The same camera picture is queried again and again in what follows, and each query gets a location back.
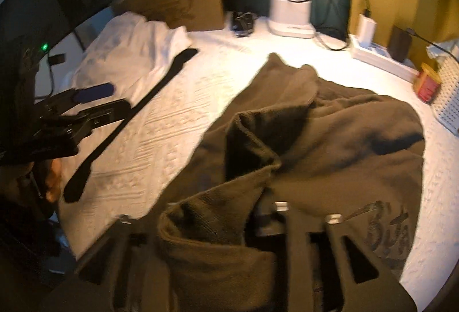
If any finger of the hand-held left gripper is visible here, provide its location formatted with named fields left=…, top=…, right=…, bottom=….
left=63, top=98, right=131, bottom=140
left=54, top=82, right=115, bottom=106

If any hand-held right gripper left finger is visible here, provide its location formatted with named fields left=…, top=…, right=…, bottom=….
left=46, top=214, right=169, bottom=312

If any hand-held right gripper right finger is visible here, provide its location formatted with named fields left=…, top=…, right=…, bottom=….
left=256, top=202, right=418, bottom=312

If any dark olive shirt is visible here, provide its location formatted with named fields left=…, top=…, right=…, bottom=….
left=115, top=53, right=425, bottom=312

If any person's left hand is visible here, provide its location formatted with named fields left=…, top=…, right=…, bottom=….
left=43, top=158, right=64, bottom=203

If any white folded garment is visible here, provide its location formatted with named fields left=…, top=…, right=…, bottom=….
left=70, top=12, right=192, bottom=101

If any white textured table cloth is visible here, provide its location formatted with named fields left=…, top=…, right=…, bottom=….
left=54, top=11, right=459, bottom=298

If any brown cardboard box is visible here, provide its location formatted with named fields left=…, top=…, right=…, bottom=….
left=120, top=0, right=226, bottom=32

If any white power strip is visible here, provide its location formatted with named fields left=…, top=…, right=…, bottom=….
left=349, top=34, right=420, bottom=83

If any red and yellow tin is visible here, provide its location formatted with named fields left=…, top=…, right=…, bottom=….
left=412, top=63, right=442, bottom=104

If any white perforated basket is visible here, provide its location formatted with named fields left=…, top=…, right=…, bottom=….
left=430, top=54, right=459, bottom=137

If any black charger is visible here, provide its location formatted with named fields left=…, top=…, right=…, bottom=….
left=389, top=25, right=412, bottom=63

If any white charger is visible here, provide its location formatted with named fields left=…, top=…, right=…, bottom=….
left=357, top=13, right=377, bottom=47

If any black strap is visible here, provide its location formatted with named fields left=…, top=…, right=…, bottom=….
left=64, top=48, right=199, bottom=203

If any black cable bundle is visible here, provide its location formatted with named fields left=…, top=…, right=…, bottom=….
left=231, top=11, right=256, bottom=37

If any black charger cable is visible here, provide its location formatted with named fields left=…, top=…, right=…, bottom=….
left=349, top=0, right=372, bottom=16
left=407, top=28, right=459, bottom=58

